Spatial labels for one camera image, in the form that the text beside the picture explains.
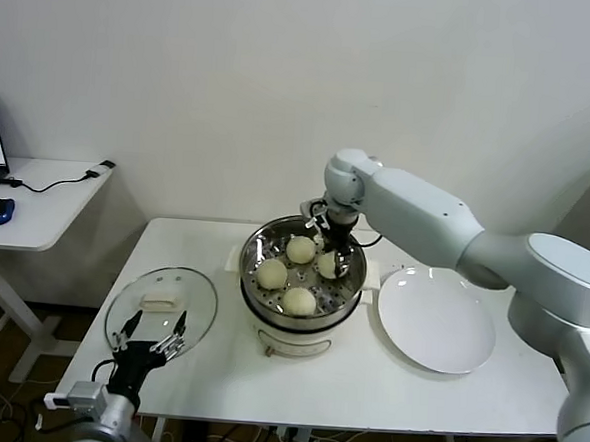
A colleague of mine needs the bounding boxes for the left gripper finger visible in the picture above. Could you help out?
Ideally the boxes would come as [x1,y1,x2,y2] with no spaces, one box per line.
[149,308,189,362]
[108,308,144,354]

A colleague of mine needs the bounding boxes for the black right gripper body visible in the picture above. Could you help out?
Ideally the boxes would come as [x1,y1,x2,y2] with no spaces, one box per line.
[322,221,359,257]

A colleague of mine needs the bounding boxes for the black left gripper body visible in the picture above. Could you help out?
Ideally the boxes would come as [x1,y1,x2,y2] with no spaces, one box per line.
[106,339,169,409]

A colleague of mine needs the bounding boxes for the white steamed baozi bun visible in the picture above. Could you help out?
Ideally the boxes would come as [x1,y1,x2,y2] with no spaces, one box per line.
[256,257,291,292]
[284,235,318,265]
[280,285,318,318]
[316,250,342,280]

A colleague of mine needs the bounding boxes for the round glass pot lid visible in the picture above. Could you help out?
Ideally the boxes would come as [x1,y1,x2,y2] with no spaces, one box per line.
[101,262,221,365]

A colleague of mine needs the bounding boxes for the steel perforated steamer basket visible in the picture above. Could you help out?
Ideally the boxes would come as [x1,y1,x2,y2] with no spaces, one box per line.
[219,210,384,336]

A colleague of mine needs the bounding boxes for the white electric cooker pot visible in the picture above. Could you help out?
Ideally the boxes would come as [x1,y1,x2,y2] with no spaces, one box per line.
[235,277,374,365]

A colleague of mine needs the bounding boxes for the round white plate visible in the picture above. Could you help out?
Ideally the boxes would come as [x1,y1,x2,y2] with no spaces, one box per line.
[372,263,501,377]

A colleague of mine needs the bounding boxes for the white side desk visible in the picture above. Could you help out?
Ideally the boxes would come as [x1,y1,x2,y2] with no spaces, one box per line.
[0,156,114,390]

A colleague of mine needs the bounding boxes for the white power strip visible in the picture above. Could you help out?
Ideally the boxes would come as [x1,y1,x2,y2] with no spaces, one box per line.
[274,424,313,442]

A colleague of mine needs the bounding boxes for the blue computer mouse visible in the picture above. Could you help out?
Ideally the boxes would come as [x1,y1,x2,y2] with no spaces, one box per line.
[0,197,17,228]

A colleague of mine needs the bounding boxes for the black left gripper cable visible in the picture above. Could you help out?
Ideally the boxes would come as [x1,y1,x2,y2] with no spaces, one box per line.
[92,358,117,386]

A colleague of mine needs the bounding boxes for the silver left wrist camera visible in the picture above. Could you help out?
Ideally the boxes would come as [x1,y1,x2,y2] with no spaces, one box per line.
[43,378,111,415]

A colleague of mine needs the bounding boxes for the black cable with adapter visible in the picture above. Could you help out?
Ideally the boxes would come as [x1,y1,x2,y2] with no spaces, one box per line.
[0,154,116,200]

